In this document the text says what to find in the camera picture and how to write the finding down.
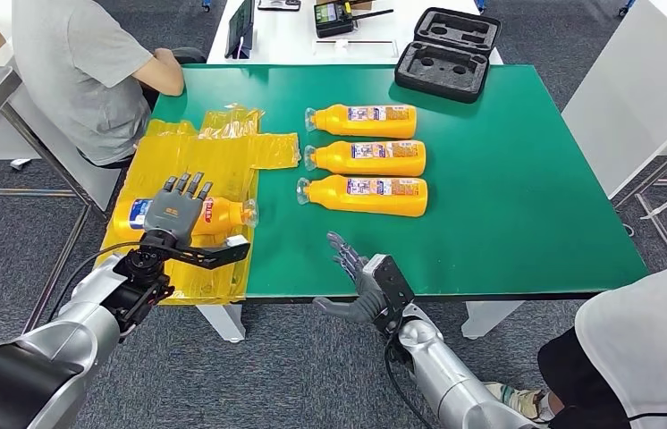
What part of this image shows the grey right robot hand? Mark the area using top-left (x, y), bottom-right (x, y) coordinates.
top-left (312, 231), bottom-right (391, 325)

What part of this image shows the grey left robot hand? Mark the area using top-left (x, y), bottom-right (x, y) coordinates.
top-left (143, 172), bottom-right (215, 248)

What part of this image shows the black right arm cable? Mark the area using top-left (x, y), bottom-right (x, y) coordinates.
top-left (384, 337), bottom-right (435, 429)

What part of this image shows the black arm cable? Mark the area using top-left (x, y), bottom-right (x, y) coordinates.
top-left (384, 337), bottom-right (435, 429)
top-left (46, 240), bottom-right (154, 324)

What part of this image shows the black foam case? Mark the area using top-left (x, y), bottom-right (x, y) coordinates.
top-left (394, 6), bottom-right (502, 105)

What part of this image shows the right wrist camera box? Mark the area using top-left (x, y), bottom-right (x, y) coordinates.
top-left (361, 254), bottom-right (417, 334)

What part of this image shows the seated person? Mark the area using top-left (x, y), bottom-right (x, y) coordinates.
top-left (10, 0), bottom-right (208, 171)

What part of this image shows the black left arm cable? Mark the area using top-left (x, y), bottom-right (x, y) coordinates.
top-left (46, 240), bottom-right (154, 324)

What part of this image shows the white flat strip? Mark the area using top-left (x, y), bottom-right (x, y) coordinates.
top-left (313, 39), bottom-right (400, 59)

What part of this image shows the orange detergent bottle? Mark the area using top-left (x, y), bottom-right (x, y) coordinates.
top-left (296, 174), bottom-right (429, 218)
top-left (111, 197), bottom-right (258, 241)
top-left (303, 103), bottom-right (418, 140)
top-left (302, 139), bottom-right (427, 178)

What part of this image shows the standing person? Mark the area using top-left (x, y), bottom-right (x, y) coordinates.
top-left (483, 245), bottom-right (667, 429)

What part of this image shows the white table leg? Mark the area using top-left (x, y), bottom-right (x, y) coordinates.
top-left (196, 303), bottom-right (247, 345)
top-left (461, 301), bottom-right (526, 341)

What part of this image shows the white sneaker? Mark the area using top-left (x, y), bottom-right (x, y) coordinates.
top-left (483, 382), bottom-right (551, 425)

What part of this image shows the black radio with antenna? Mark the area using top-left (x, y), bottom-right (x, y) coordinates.
top-left (314, 0), bottom-right (395, 39)

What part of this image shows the white table with metal legs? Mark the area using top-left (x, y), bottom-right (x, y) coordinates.
top-left (561, 0), bottom-right (667, 265)

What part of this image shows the yellow plastic sheet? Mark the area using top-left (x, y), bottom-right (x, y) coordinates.
top-left (96, 105), bottom-right (302, 307)

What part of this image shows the black tablet on stand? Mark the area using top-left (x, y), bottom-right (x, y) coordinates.
top-left (224, 0), bottom-right (256, 61)

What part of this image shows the black stool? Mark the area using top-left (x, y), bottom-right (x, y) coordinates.
top-left (75, 143), bottom-right (133, 171)

